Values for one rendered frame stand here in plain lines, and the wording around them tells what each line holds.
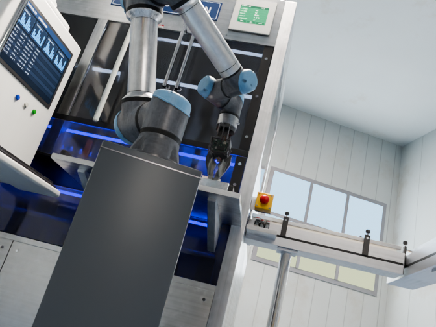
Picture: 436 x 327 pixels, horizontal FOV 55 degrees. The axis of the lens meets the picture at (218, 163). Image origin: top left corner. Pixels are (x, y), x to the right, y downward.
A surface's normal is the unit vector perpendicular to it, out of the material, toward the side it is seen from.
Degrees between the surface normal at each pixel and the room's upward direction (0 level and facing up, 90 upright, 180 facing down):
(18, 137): 90
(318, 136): 90
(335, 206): 90
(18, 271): 90
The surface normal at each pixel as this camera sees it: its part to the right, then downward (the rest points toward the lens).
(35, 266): -0.07, -0.38
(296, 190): 0.23, -0.30
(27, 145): 0.96, 0.16
